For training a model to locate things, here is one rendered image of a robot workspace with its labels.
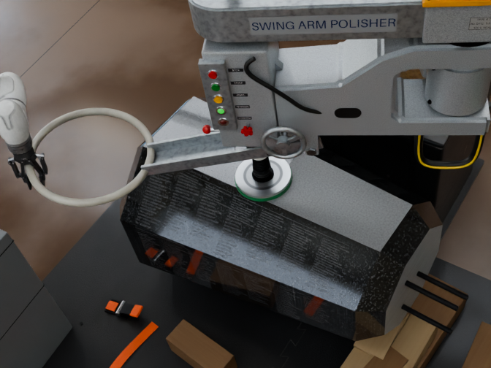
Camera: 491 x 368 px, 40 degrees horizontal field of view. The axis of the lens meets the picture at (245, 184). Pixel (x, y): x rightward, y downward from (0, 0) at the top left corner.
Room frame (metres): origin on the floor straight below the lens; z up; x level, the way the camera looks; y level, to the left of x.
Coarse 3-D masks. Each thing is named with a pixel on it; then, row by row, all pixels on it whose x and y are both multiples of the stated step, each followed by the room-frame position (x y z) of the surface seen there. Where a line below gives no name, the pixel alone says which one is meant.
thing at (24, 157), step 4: (32, 148) 1.82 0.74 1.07; (28, 152) 1.79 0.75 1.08; (32, 152) 1.81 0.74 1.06; (16, 156) 1.79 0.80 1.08; (20, 156) 1.78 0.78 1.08; (24, 156) 1.78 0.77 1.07; (28, 156) 1.79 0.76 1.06; (32, 156) 1.81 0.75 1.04; (36, 156) 1.81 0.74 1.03; (16, 160) 1.81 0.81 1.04; (20, 160) 1.78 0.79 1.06; (24, 160) 1.81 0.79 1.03; (32, 160) 1.81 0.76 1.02; (24, 164) 1.81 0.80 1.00
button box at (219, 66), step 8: (200, 64) 1.57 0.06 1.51; (208, 64) 1.56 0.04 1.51; (216, 64) 1.56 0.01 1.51; (224, 64) 1.55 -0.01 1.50; (200, 72) 1.57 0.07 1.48; (224, 72) 1.55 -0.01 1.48; (208, 80) 1.57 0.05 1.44; (216, 80) 1.56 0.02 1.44; (224, 80) 1.55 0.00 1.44; (208, 88) 1.57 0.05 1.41; (224, 88) 1.55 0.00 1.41; (208, 96) 1.57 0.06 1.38; (224, 96) 1.56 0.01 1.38; (208, 104) 1.57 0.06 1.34; (216, 104) 1.56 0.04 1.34; (224, 104) 1.56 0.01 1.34; (232, 104) 1.55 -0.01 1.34; (232, 112) 1.55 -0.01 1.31; (216, 120) 1.57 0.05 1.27; (232, 120) 1.55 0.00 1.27; (216, 128) 1.57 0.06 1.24; (224, 128) 1.56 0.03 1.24; (232, 128) 1.55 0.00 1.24
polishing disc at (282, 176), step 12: (240, 168) 1.72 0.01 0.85; (252, 168) 1.70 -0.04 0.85; (276, 168) 1.68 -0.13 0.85; (288, 168) 1.67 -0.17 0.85; (240, 180) 1.65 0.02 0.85; (252, 180) 1.64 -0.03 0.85; (276, 180) 1.62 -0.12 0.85; (288, 180) 1.61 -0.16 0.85; (252, 192) 1.59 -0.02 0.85; (264, 192) 1.58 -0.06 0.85; (276, 192) 1.57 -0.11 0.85
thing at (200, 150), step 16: (160, 144) 1.82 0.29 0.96; (176, 144) 1.80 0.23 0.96; (192, 144) 1.78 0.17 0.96; (208, 144) 1.76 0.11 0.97; (320, 144) 1.54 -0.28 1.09; (160, 160) 1.77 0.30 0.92; (176, 160) 1.69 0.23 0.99; (192, 160) 1.67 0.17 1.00; (208, 160) 1.65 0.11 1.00; (224, 160) 1.64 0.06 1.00; (240, 160) 1.62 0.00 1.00
